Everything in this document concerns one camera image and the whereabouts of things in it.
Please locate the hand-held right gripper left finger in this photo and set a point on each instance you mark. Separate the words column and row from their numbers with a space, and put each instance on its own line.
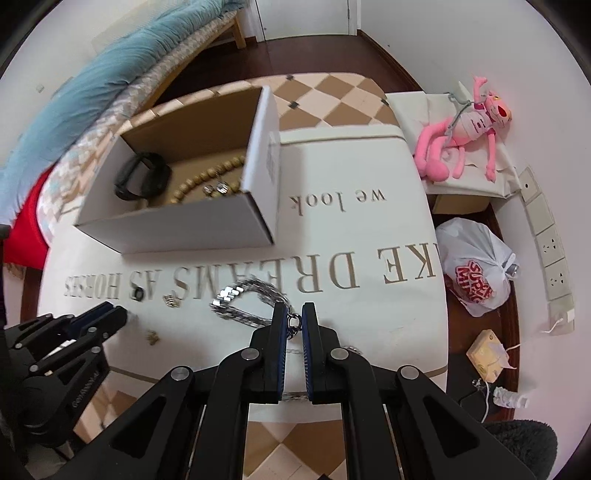
column 277, row 355

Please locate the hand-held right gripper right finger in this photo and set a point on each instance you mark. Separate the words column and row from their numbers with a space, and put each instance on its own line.
column 308, row 355

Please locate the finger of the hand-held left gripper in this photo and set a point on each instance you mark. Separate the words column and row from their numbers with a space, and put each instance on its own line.
column 111, row 319
column 99, row 310

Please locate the white cardboard box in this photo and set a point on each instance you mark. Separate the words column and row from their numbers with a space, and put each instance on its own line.
column 207, row 226

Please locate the small gold ear stud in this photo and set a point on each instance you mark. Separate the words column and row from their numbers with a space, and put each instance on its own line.
column 152, row 338

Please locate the gold earring pair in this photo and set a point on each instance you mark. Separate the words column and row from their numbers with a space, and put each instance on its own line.
column 170, row 302

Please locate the red cloth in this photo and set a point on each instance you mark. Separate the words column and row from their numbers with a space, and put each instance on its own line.
column 27, row 226

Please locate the black wristband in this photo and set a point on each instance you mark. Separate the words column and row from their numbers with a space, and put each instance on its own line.
column 121, row 182

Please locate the white printed cloth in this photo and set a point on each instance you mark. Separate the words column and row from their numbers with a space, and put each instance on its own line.
column 369, row 221

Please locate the silver earring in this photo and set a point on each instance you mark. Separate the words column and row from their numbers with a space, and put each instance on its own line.
column 222, row 188
column 208, row 190

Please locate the cream plastic box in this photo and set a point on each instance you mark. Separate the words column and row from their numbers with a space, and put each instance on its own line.
column 482, row 355

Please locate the white plastic bag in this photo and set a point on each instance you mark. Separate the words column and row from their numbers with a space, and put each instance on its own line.
column 461, row 244

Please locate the crumpled white tissue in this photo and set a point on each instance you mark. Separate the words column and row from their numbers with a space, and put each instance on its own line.
column 510, row 398

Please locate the brown cardboard box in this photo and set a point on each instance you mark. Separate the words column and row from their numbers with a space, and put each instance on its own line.
column 461, row 204

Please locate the blue blanket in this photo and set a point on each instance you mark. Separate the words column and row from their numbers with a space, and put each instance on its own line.
column 92, row 83

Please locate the dark fluffy cloth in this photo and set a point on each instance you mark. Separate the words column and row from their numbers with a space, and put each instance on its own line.
column 526, row 447

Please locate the pink plush toy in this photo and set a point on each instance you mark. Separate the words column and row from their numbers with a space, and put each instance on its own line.
column 431, row 143

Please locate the checkered tablecloth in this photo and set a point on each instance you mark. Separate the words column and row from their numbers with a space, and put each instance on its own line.
column 332, row 99

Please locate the white cloth cover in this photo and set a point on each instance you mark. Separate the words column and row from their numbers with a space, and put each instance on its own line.
column 413, row 110

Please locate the wooden bed leg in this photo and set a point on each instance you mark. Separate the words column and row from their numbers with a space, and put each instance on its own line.
column 240, row 30

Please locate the white door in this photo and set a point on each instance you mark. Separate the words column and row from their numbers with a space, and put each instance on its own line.
column 304, row 16

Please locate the row of wall sockets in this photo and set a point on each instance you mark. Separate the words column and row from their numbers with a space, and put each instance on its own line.
column 551, row 244

